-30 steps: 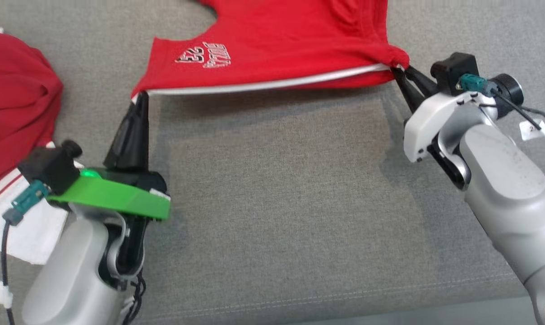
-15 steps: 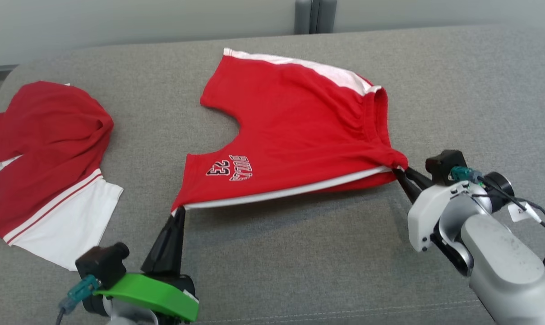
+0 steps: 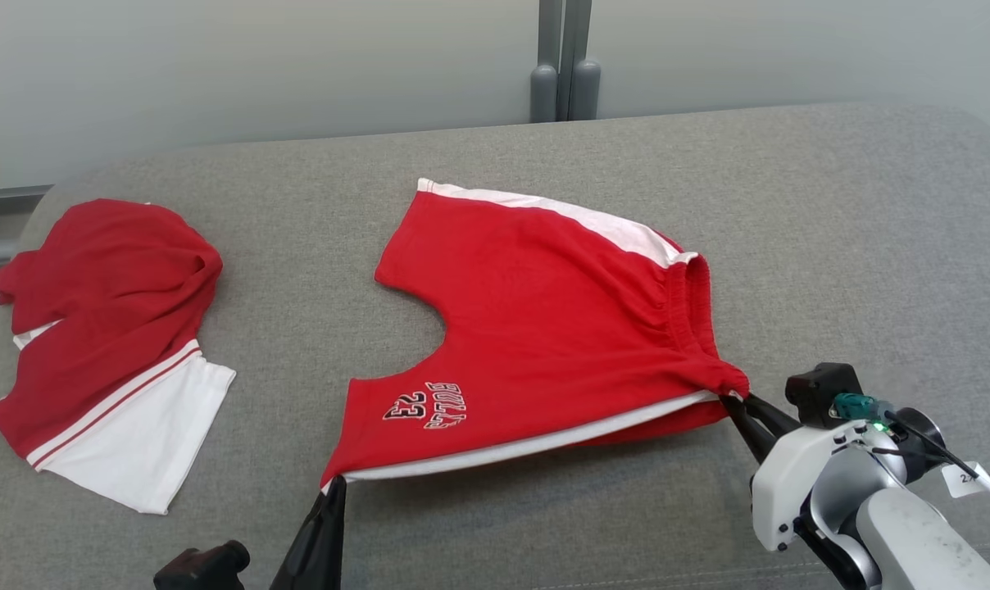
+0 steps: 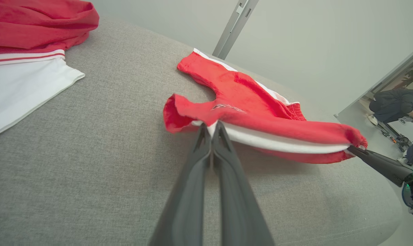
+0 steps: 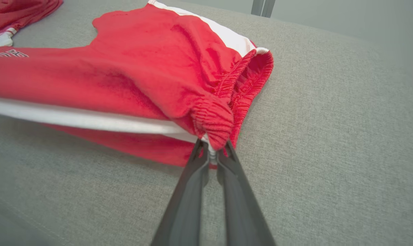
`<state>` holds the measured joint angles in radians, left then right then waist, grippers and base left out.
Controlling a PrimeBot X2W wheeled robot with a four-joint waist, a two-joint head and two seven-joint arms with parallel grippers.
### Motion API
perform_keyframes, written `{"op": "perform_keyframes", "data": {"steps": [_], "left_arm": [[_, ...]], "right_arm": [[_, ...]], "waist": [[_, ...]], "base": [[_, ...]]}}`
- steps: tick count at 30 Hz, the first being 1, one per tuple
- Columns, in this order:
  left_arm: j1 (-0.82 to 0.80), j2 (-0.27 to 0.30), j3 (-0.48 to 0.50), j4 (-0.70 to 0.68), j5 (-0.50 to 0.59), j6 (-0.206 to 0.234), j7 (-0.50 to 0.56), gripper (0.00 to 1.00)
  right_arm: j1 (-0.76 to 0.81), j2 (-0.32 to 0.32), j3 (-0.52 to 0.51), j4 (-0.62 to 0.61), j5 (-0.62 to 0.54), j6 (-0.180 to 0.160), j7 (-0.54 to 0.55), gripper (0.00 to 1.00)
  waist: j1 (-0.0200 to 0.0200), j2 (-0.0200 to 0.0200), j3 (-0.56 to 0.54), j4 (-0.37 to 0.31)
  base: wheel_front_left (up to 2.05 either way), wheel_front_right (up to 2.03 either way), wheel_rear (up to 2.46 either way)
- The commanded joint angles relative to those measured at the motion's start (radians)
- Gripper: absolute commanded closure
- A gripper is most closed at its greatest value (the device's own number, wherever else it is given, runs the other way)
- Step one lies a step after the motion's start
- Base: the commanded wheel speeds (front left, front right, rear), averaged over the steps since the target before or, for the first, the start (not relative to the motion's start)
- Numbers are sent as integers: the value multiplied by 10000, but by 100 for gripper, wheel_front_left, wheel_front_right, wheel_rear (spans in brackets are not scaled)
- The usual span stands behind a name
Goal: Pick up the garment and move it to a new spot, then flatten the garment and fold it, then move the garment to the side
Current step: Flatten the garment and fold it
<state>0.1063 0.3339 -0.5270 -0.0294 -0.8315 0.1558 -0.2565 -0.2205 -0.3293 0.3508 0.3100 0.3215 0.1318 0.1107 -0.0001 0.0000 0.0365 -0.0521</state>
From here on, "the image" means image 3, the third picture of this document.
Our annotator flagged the grey metal double frame post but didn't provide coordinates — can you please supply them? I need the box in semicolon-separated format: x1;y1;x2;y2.
530;0;602;122

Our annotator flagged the red shorts number 23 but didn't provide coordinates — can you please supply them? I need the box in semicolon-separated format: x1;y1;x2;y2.
320;178;750;492

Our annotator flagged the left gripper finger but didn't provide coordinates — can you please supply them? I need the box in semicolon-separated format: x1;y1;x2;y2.
270;475;347;590

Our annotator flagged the white paper cable tag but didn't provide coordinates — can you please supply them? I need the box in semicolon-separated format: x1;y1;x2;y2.
942;463;990;499

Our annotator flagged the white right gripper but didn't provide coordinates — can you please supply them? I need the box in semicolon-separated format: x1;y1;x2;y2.
720;395;881;551

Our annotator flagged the red and white t-shirt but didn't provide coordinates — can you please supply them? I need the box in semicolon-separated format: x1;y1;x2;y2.
0;198;238;515

